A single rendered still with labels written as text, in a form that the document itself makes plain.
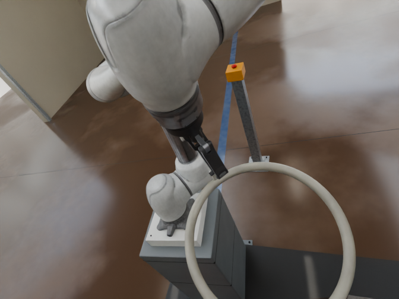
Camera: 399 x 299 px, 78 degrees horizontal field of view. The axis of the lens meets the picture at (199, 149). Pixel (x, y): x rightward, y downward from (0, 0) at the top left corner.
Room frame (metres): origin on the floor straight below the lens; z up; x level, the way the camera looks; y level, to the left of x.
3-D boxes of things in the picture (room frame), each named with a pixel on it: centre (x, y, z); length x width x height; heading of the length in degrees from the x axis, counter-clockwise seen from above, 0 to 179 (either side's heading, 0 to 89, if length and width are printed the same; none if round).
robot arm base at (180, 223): (0.80, 0.26, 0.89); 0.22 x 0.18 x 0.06; 155
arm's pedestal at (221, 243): (0.81, 0.26, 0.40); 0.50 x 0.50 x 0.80; 64
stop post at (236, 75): (1.62, -0.48, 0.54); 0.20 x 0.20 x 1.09; 58
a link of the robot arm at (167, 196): (0.82, 0.24, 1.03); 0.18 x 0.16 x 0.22; 110
